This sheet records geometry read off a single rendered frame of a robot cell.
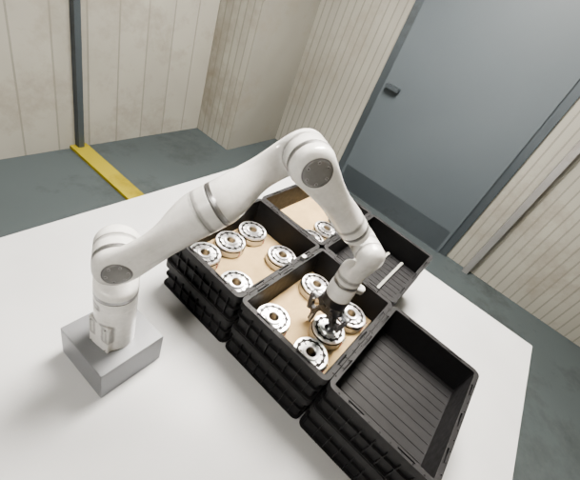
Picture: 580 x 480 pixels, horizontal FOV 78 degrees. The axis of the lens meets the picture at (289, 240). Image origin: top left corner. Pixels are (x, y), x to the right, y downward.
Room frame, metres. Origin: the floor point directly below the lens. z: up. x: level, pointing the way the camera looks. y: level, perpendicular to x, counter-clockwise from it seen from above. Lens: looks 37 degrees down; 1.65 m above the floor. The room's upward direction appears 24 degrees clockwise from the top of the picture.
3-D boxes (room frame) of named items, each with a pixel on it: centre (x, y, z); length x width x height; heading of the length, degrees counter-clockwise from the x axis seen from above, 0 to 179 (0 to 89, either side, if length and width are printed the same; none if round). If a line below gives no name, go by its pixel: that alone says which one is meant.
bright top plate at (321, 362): (0.62, -0.18, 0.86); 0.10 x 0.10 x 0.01
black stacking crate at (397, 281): (1.11, -0.33, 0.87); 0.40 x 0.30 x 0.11; 155
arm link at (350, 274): (0.73, -0.19, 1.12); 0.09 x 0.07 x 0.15; 28
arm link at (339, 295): (0.75, -0.19, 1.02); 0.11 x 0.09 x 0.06; 155
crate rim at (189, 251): (0.87, 0.11, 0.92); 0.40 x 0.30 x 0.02; 155
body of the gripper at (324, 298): (0.73, -0.18, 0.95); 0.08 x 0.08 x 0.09
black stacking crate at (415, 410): (0.62, -0.44, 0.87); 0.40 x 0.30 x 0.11; 155
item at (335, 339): (0.72, -0.21, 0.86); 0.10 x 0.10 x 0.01
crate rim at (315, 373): (0.74, -0.16, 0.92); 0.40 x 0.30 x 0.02; 155
